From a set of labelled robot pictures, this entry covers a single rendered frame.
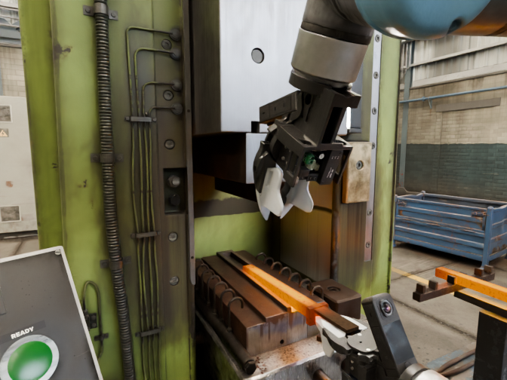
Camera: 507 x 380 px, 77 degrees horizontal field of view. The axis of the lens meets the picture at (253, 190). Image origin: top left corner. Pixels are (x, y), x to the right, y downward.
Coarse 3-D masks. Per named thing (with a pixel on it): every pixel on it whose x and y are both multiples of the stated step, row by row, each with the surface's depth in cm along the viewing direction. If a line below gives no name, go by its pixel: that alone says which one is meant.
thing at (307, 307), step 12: (252, 276) 85; (264, 276) 82; (276, 288) 74; (288, 288) 74; (288, 300) 70; (300, 300) 67; (312, 300) 67; (300, 312) 66; (312, 312) 62; (324, 312) 61; (312, 324) 62; (336, 324) 56; (348, 324) 56
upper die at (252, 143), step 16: (192, 144) 89; (208, 144) 77; (224, 144) 69; (240, 144) 62; (256, 144) 61; (192, 160) 90; (208, 160) 78; (224, 160) 69; (240, 160) 62; (224, 176) 70; (240, 176) 63
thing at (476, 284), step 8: (440, 272) 88; (448, 272) 86; (456, 272) 86; (456, 280) 84; (464, 280) 82; (472, 280) 80; (480, 280) 80; (472, 288) 80; (480, 288) 79; (488, 288) 77; (496, 288) 76; (504, 288) 76; (496, 296) 76; (504, 296) 74
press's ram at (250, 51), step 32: (192, 0) 66; (224, 0) 55; (256, 0) 57; (288, 0) 60; (192, 32) 68; (224, 32) 55; (256, 32) 58; (288, 32) 61; (192, 64) 69; (224, 64) 56; (256, 64) 59; (288, 64) 62; (192, 96) 70; (224, 96) 57; (256, 96) 59; (192, 128) 71; (224, 128) 57; (256, 128) 62
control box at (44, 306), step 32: (32, 256) 42; (64, 256) 45; (0, 288) 38; (32, 288) 41; (64, 288) 43; (0, 320) 37; (32, 320) 39; (64, 320) 41; (0, 352) 36; (64, 352) 40
